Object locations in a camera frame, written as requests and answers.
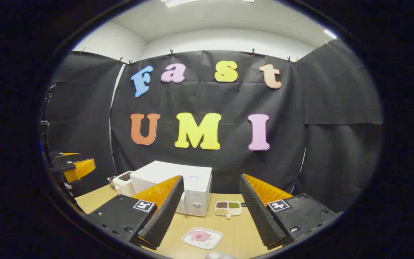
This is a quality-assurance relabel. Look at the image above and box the black backdrop cloth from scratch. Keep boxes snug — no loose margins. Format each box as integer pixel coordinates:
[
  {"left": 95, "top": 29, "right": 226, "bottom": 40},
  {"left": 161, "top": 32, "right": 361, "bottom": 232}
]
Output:
[{"left": 45, "top": 39, "right": 383, "bottom": 213}]

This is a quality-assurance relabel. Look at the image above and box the white toaster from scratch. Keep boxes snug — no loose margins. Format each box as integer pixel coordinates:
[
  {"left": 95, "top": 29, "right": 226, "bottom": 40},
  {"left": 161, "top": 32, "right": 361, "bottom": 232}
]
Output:
[{"left": 112, "top": 171, "right": 135, "bottom": 197}]

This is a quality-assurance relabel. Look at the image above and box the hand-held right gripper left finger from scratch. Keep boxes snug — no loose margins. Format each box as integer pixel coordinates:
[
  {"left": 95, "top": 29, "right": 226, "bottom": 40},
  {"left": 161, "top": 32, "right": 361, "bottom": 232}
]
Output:
[{"left": 87, "top": 175, "right": 185, "bottom": 250}]

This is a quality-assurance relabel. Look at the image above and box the white microwave oven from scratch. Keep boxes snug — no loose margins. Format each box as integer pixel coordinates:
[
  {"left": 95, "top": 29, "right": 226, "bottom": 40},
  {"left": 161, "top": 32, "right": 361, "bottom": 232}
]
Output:
[{"left": 130, "top": 160, "right": 213, "bottom": 217}]

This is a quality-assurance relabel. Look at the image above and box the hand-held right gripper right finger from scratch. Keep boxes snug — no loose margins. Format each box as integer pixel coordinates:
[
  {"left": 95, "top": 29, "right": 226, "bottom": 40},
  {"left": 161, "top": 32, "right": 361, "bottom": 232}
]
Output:
[{"left": 239, "top": 173, "right": 339, "bottom": 250}]

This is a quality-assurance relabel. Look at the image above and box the white square plate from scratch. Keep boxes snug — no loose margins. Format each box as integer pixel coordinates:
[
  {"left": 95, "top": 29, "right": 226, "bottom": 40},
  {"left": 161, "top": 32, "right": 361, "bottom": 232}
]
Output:
[{"left": 181, "top": 227, "right": 224, "bottom": 250}]

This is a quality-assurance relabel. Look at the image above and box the white divided dish of beans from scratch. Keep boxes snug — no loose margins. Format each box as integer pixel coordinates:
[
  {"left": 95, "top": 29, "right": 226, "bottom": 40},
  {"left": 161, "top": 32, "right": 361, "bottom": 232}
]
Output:
[{"left": 214, "top": 200, "right": 243, "bottom": 219}]

